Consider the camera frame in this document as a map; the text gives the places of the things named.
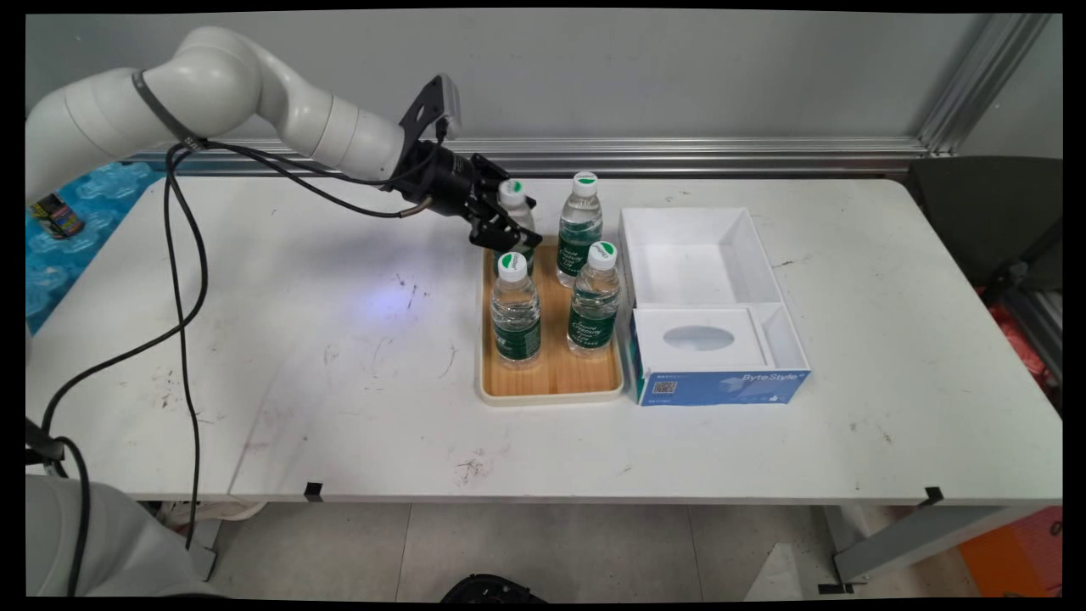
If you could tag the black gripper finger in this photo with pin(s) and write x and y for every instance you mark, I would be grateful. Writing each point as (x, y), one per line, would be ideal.
(501, 233)
(490, 174)

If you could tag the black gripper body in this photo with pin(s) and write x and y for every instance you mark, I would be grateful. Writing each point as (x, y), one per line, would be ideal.
(445, 182)

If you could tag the green label water bottle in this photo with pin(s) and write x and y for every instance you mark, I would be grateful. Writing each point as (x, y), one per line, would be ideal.
(592, 314)
(580, 233)
(516, 327)
(512, 192)

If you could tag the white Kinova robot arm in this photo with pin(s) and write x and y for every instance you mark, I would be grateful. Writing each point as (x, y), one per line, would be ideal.
(221, 85)

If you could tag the wooden tray with cream rim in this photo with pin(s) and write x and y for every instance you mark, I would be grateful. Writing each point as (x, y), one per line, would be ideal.
(556, 373)

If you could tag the blue and white cardboard box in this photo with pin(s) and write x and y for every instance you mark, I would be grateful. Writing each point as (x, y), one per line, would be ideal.
(721, 386)

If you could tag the black round object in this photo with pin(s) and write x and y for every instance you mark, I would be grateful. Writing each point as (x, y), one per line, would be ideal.
(492, 590)

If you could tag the colourful printed can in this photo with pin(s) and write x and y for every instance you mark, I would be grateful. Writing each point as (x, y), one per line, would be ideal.
(58, 216)

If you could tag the blue plastic wrap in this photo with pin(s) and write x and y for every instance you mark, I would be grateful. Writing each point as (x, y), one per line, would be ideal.
(51, 271)

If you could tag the grey table leg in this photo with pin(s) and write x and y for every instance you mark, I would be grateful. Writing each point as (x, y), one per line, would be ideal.
(916, 535)

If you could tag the red bag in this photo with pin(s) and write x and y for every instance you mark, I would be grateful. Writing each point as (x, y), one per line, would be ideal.
(1022, 348)

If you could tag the orange box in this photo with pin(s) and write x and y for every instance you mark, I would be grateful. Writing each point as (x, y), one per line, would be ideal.
(1014, 556)

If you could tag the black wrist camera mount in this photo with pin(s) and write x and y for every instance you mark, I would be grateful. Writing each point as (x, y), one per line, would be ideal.
(433, 106)

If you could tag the horizontal aluminium frame rail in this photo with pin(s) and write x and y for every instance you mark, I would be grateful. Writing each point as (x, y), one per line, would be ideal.
(721, 157)

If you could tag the slanted aluminium frame post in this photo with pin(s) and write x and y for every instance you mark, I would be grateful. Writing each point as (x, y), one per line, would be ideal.
(984, 81)

